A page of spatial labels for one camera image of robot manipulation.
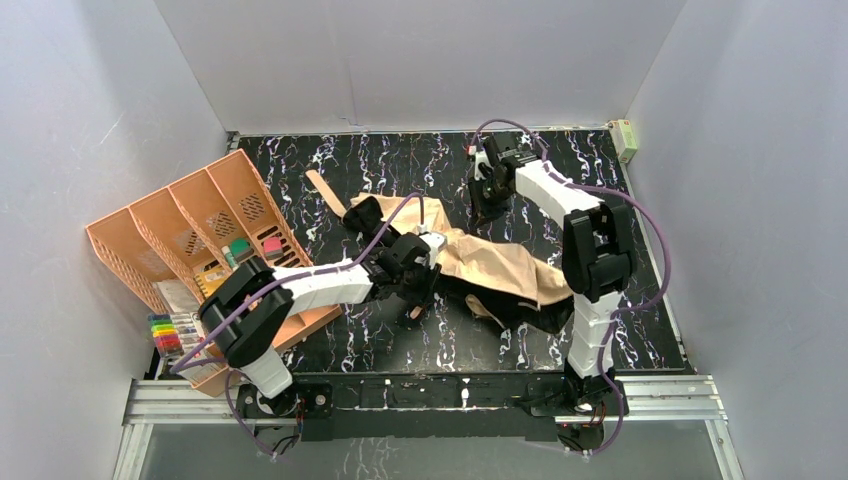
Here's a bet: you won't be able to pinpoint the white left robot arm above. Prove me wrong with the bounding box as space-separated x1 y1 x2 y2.
198 196 447 398

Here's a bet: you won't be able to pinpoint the coloured marker set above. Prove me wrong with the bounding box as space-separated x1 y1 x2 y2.
147 312 206 358

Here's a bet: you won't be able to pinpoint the orange plastic desk organizer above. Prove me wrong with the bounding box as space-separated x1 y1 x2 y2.
86 148 344 399

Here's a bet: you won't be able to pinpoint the yellow spiral notebook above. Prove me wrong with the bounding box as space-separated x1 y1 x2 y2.
194 262 231 299

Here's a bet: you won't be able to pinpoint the white green box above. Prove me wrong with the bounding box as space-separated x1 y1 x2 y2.
609 119 639 163

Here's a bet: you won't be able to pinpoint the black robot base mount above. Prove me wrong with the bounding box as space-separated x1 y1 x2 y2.
233 372 618 446

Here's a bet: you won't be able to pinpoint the aluminium frame rail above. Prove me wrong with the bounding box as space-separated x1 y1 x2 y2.
123 375 744 479

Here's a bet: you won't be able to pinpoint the small white red box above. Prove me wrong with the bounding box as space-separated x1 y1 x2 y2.
172 359 222 385

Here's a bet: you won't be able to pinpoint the beige and black folding umbrella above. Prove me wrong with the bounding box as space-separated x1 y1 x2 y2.
304 169 578 336

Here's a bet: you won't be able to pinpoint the pink eraser block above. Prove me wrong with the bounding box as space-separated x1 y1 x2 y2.
262 236 284 260

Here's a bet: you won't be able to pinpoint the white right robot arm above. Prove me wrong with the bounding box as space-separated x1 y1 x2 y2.
466 133 636 405

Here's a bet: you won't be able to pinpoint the green eraser block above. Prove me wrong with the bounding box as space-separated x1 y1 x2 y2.
229 238 254 262

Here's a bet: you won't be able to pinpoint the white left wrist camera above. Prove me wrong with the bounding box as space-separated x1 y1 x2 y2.
416 224 447 269

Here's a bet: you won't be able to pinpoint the glue stick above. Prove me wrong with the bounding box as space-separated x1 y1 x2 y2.
221 246 238 270

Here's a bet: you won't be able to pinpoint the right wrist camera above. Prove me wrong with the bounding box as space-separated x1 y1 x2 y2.
465 145 486 161

